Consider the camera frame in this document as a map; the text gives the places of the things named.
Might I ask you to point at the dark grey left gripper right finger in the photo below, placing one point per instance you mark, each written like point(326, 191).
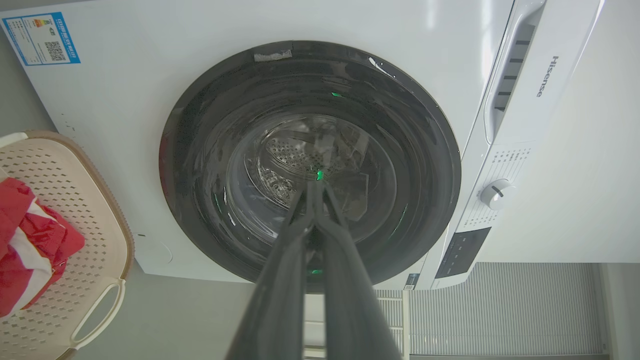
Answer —
point(350, 300)

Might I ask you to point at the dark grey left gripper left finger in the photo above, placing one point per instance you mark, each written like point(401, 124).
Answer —
point(280, 295)

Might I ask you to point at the beige perforated laundry basket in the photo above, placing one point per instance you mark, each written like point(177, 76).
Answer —
point(75, 240)

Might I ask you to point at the black washing machine display panel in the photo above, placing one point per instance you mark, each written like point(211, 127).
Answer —
point(462, 252)

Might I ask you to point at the round dark washing machine door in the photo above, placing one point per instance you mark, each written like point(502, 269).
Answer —
point(310, 160)

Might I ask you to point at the white slatted radiator cover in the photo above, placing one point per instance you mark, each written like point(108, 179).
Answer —
point(500, 310)

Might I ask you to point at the white washing machine dial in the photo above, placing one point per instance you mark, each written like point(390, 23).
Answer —
point(496, 193)

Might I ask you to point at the white Hisense washing machine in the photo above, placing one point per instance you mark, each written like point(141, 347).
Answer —
point(525, 150)

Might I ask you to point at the red and white garment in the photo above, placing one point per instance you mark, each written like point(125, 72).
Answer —
point(30, 245)

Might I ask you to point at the blue energy label sticker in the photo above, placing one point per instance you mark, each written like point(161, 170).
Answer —
point(41, 38)

